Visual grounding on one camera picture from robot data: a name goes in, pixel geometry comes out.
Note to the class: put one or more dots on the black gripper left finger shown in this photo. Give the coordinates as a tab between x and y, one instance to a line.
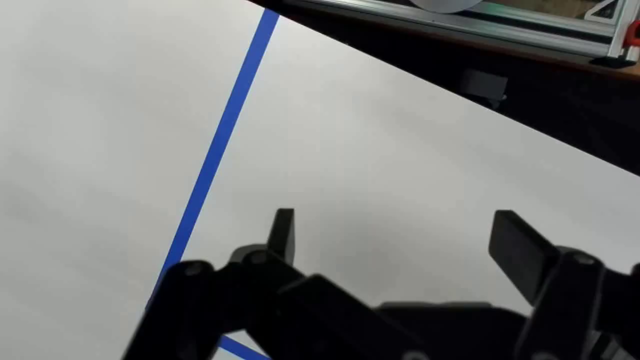
192	313

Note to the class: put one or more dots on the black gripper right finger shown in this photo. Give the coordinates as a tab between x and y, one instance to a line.
572	300

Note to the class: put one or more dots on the long blue tape strip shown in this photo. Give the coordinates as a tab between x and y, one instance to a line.
240	348

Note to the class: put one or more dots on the short blue tape strip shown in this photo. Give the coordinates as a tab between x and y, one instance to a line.
222	132

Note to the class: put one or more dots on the grey box under platform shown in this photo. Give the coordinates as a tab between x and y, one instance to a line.
485	87

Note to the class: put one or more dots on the aluminium profile rail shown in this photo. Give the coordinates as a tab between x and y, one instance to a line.
532	31

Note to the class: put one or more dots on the red bracket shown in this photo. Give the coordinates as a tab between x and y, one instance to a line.
634	32

